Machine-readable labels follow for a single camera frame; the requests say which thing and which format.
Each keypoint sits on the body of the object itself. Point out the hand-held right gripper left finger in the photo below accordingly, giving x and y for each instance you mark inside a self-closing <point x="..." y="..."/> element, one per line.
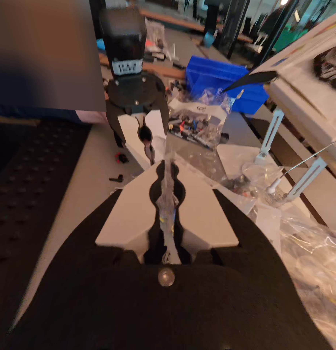
<point x="124" y="218"/>

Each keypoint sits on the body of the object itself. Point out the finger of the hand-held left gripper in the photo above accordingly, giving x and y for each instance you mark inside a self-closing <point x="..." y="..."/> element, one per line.
<point x="158" y="123"/>
<point x="129" y="134"/>

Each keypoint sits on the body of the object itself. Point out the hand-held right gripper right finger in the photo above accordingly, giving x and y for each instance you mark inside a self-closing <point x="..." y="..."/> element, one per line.
<point x="209" y="218"/>

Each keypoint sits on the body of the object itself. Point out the black lego subassembly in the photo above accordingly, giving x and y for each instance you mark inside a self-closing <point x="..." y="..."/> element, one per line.
<point x="177" y="85"/>

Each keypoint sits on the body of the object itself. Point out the black lego tyre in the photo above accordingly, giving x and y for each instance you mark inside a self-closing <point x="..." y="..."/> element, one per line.
<point x="224" y="137"/>

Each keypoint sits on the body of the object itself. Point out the person's left hand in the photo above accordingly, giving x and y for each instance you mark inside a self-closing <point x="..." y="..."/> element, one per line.
<point x="94" y="117"/>

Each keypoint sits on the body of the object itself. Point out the black piece with red pin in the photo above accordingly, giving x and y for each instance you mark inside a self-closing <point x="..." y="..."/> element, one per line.
<point x="121" y="158"/>

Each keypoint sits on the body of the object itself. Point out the brown cardboard strip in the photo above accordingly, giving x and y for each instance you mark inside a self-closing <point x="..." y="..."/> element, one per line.
<point x="165" y="69"/>

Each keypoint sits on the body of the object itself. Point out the black L connector with axle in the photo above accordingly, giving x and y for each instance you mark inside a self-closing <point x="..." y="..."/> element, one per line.
<point x="116" y="178"/>

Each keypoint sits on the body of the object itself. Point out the clear bag of dark pieces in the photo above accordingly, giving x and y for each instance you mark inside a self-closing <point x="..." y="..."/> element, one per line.
<point x="200" y="123"/>

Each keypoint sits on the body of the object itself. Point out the blue plastic bin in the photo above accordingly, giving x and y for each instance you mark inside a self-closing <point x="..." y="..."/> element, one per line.
<point x="217" y="79"/>

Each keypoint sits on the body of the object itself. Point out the teal cup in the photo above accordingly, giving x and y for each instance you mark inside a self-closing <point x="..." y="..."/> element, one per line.
<point x="209" y="39"/>

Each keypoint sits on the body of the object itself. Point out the dark perforated panel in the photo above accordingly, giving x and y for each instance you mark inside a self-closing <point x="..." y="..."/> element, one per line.
<point x="25" y="205"/>

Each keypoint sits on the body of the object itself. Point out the clear bag with white label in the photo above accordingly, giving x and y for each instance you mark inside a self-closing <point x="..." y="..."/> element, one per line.
<point x="315" y="259"/>

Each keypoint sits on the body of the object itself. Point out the beige book stand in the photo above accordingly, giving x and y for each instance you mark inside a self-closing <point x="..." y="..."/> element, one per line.
<point x="302" y="109"/>

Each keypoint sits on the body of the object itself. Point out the black vertical post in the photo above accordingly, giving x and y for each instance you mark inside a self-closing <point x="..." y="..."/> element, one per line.
<point x="277" y="32"/>

